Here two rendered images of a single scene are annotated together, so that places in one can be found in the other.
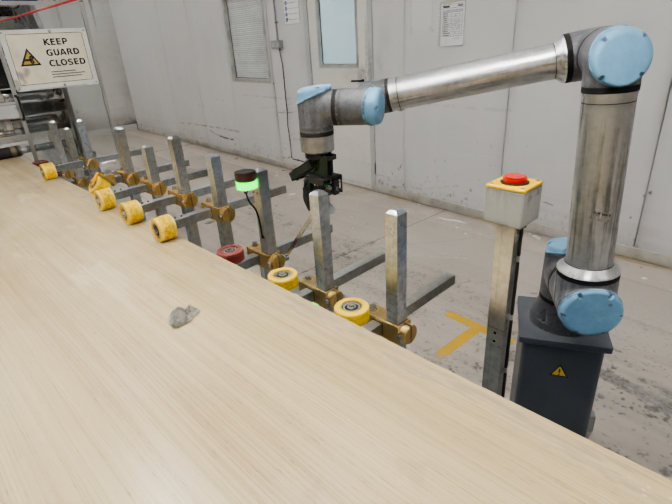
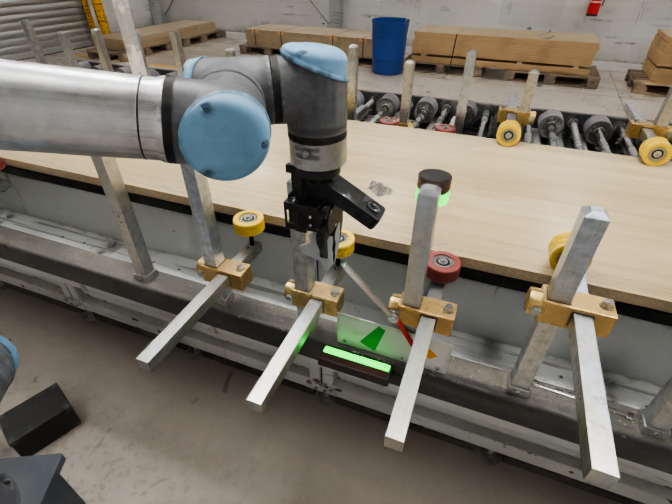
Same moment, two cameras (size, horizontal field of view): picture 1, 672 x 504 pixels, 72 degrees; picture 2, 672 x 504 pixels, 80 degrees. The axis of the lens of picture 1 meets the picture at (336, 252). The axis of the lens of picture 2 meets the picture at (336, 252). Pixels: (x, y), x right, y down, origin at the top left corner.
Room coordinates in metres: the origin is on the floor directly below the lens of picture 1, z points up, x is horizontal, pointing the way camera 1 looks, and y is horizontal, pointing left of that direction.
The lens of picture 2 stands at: (1.80, -0.20, 1.46)
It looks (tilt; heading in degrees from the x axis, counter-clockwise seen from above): 37 degrees down; 155
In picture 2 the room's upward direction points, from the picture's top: straight up
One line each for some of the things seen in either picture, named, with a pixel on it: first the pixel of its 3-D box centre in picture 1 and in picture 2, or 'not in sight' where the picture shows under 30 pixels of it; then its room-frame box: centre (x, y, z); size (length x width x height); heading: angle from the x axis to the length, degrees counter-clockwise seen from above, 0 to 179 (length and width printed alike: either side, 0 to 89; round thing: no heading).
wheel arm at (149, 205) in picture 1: (193, 192); not in sight; (1.75, 0.54, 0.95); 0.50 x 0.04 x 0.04; 133
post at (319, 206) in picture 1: (324, 274); (304, 272); (1.14, 0.04, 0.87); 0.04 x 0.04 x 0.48; 43
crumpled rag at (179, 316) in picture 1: (180, 313); (380, 186); (0.92, 0.36, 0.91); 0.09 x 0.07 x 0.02; 167
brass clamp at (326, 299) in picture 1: (320, 292); (314, 295); (1.16, 0.05, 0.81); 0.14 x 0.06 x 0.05; 43
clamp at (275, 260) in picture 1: (265, 257); (421, 311); (1.34, 0.22, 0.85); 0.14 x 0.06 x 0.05; 43
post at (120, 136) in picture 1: (131, 182); not in sight; (2.05, 0.89, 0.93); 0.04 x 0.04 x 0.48; 43
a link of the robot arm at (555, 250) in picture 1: (570, 268); not in sight; (1.24, -0.70, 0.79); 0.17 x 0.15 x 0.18; 166
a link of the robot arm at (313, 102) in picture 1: (316, 110); (314, 92); (1.25, 0.03, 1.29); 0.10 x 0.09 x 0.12; 76
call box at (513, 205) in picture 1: (512, 203); not in sight; (0.77, -0.31, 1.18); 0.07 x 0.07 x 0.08; 43
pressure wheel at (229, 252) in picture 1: (232, 265); (439, 278); (1.27, 0.32, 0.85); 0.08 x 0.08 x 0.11
